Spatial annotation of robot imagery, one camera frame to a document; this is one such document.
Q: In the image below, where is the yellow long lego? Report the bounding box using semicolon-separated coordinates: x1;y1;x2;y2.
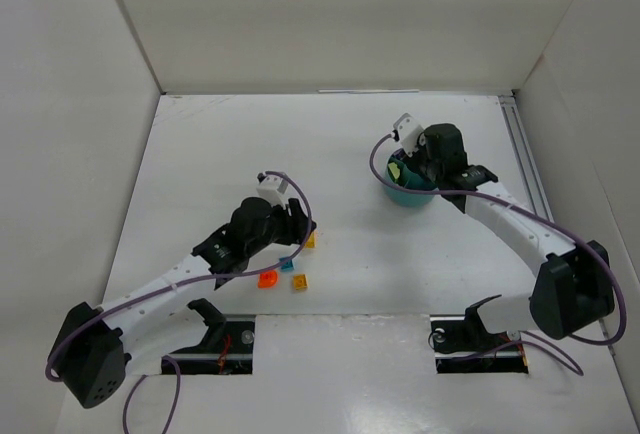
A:
305;232;316;249

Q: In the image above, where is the lime green lego brick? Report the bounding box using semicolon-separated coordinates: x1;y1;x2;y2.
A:
387;163;403;187

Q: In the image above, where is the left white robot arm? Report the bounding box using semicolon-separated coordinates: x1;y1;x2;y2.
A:
45;196;316;409

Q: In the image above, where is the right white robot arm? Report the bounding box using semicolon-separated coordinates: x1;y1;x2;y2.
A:
400;123;627;340

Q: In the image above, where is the teal round divided container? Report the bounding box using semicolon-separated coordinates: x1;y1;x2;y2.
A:
383;149;437;208

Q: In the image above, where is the teal small square lego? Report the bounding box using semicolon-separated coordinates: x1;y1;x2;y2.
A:
279;257;295;272

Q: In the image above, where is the orange round lego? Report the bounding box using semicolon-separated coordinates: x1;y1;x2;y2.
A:
257;270;279;289

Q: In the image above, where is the orange square lego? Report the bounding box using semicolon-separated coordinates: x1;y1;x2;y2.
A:
292;274;308;291

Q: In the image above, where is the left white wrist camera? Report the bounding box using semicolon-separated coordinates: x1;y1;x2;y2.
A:
256;173;289;208

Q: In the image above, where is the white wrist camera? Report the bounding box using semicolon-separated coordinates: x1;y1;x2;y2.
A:
393;113;424;157
256;173;289;208

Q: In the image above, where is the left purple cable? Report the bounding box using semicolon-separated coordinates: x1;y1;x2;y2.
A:
45;170;314;434

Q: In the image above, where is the purple cable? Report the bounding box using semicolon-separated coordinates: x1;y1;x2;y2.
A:
369;131;627;376
45;170;314;434

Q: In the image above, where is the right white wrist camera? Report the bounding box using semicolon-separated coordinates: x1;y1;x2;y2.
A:
393;113;424;157

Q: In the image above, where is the aluminium rail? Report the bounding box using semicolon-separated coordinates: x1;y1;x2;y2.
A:
498;95;553;221

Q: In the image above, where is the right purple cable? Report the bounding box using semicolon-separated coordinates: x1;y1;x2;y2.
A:
369;131;627;376

